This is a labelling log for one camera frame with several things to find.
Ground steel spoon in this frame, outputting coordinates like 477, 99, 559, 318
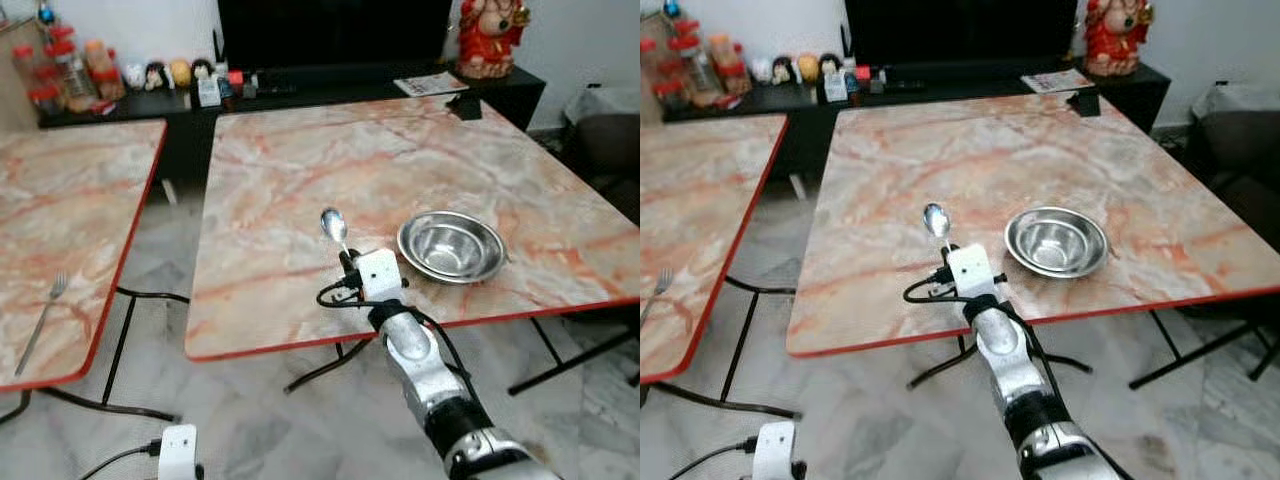
923, 203, 953, 251
320, 207, 352, 257

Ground stainless steel bowl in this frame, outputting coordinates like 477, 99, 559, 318
1004, 206, 1111, 280
397, 211, 508, 285

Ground printed leaflet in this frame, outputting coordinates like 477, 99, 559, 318
394, 72, 470, 99
1020, 68, 1097, 95

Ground black metal table legs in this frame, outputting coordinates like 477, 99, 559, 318
0, 285, 191, 427
284, 312, 641, 397
905, 308, 1280, 391
640, 274, 803, 419

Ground black television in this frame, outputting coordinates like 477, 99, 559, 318
844, 0, 1077, 67
217, 0, 455, 72

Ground red seated figurine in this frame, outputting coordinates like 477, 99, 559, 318
1083, 0, 1157, 79
456, 0, 532, 80

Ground grey upholstered chair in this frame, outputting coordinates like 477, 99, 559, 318
560, 84, 641, 223
1183, 80, 1280, 251

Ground steel fork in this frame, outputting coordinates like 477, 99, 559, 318
14, 272, 69, 378
640, 268, 674, 323

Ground orange snack jar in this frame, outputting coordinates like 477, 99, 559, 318
708, 34, 749, 97
84, 39, 127, 102

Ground tall red-lidded jar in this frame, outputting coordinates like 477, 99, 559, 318
668, 17, 723, 107
44, 24, 85, 105

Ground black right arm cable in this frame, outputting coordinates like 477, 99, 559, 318
903, 275, 1066, 401
317, 279, 479, 403

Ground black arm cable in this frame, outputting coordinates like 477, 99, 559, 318
668, 437, 757, 480
78, 440, 163, 480
317, 279, 479, 403
903, 275, 1066, 401

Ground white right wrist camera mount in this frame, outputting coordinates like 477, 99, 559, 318
356, 249, 404, 303
947, 244, 1000, 299

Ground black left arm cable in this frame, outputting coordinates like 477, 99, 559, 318
668, 437, 757, 480
78, 440, 163, 480

